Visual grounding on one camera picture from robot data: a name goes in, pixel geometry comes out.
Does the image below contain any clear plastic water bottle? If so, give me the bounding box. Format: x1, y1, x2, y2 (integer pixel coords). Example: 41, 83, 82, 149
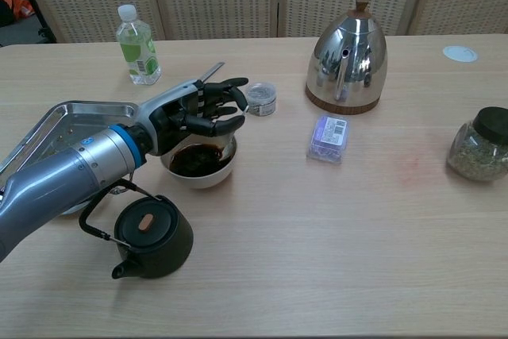
114, 4, 162, 86

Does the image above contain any glass jar with black lid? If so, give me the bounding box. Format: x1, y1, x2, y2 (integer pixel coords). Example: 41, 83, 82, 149
445, 106, 508, 182

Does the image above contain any white round table grommet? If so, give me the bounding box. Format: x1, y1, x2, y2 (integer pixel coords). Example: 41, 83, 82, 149
442, 45, 479, 63

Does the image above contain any small round metal tin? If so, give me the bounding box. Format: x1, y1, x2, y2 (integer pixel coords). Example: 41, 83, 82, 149
244, 81, 278, 117

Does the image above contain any stainless steel tray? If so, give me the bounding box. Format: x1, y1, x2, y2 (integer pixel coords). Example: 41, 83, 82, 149
0, 101, 140, 217

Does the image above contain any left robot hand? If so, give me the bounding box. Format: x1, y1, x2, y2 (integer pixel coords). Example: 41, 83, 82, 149
134, 76, 250, 157

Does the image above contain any black cast iron teapot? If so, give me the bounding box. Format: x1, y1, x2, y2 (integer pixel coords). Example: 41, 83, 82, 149
78, 179, 194, 280

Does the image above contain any orange and black object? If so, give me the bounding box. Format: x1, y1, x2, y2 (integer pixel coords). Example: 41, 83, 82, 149
0, 0, 35, 25

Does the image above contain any stainless steel gooseneck kettle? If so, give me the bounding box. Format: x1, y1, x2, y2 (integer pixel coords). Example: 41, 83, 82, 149
304, 0, 389, 114

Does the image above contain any cup of dark tea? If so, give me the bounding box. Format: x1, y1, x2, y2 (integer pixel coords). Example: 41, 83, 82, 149
160, 134, 238, 191

